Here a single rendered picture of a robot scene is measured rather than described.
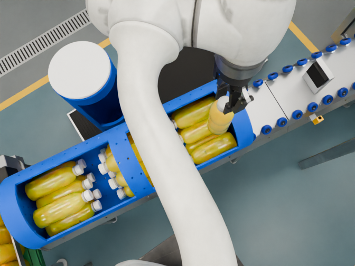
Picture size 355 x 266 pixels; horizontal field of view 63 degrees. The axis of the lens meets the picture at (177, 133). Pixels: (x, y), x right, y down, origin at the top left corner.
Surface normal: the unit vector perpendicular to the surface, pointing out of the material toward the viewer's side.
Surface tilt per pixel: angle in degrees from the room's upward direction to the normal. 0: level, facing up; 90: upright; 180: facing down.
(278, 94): 0
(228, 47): 89
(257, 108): 0
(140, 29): 50
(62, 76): 0
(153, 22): 23
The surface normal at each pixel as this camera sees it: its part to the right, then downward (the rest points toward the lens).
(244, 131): 0.28, 0.46
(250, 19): -0.30, 0.82
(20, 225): 0.15, 0.15
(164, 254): -0.08, -0.32
